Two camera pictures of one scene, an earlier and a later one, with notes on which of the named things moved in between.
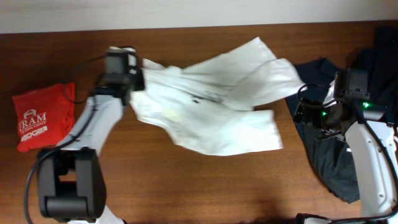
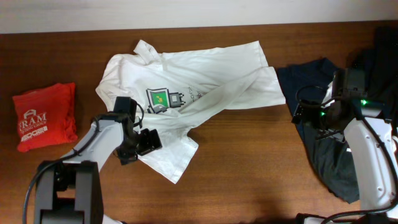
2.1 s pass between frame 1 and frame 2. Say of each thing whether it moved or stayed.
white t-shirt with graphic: moved
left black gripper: moved
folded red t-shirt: stayed
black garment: stayed
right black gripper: stayed
